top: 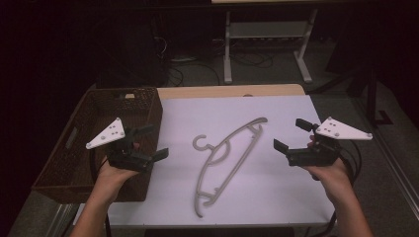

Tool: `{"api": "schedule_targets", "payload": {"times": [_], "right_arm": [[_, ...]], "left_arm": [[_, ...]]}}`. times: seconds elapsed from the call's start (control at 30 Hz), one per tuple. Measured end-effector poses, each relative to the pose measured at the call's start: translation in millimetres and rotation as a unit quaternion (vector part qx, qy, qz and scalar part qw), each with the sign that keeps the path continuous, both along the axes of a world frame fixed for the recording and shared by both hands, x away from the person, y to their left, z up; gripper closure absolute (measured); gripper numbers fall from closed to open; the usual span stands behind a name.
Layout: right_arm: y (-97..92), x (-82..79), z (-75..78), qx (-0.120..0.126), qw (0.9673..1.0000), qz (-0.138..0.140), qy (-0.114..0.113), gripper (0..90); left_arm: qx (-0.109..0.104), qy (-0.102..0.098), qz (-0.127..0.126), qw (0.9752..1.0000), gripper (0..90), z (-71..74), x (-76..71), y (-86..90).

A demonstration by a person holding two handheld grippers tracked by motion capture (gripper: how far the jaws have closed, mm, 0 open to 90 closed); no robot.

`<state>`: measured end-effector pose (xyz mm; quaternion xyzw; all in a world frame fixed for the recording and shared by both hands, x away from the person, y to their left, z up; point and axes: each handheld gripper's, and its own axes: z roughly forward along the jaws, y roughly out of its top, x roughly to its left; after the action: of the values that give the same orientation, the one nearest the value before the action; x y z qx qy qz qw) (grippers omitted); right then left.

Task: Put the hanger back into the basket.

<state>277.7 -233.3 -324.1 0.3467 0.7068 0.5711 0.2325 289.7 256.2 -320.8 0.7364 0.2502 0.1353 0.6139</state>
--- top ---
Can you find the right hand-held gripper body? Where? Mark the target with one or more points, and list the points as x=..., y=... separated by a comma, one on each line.
x=316, y=157

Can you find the grey plastic clothes hanger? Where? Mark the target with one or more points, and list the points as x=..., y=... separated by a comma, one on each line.
x=227, y=154

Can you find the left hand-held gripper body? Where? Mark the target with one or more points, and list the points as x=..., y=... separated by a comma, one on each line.
x=130, y=160

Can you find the person's left hand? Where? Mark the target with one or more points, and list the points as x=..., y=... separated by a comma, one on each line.
x=113, y=174

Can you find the person's right hand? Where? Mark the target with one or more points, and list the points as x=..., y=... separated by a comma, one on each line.
x=332, y=177

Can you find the white metal desk frame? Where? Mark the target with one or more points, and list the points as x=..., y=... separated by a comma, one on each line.
x=270, y=29

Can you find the aluminium rail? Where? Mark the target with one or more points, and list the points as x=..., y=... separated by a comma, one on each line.
x=400, y=174

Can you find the black metal stand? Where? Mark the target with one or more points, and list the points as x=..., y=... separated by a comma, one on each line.
x=372, y=95

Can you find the white table mat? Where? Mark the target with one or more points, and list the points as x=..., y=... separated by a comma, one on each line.
x=270, y=184

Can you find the brown wicker basket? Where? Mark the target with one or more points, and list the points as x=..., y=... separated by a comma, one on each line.
x=85, y=112

